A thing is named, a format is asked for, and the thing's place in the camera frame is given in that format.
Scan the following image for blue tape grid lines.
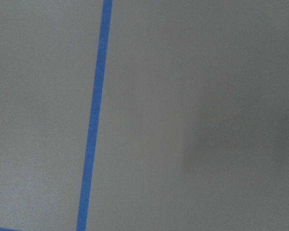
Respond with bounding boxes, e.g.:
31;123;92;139
0;0;112;231

